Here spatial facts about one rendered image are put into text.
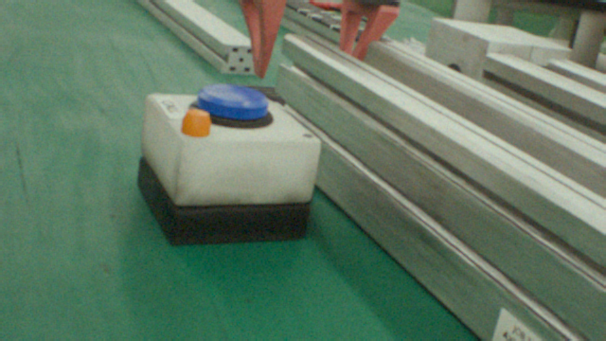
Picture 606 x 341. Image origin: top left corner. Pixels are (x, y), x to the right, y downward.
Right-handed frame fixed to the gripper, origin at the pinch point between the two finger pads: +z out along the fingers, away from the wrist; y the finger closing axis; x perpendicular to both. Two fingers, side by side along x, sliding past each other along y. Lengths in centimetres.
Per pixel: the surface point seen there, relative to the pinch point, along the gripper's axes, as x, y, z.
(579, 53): 186, 222, 28
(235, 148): -21.6, -13.6, -1.0
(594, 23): 186, 226, 14
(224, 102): -19.1, -13.6, -2.6
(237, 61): 14.6, -0.5, 3.2
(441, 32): 1.7, 14.1, -4.1
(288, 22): 41.6, 16.6, 3.5
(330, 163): -15.7, -4.6, 2.2
